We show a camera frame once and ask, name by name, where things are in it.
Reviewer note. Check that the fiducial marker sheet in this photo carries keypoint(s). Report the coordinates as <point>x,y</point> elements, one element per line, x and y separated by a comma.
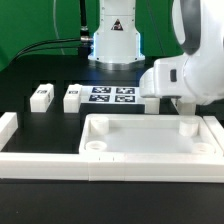
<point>111,95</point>

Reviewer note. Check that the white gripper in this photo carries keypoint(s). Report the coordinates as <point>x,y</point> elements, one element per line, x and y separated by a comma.
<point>164,79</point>

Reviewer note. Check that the white desk tabletop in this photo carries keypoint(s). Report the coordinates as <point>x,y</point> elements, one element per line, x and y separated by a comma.
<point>148,134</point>

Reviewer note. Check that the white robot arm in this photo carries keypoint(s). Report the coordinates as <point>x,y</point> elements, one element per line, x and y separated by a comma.
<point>195,76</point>

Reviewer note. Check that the white U-shaped obstacle fence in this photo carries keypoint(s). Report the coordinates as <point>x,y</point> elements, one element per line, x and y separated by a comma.
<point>105,166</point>

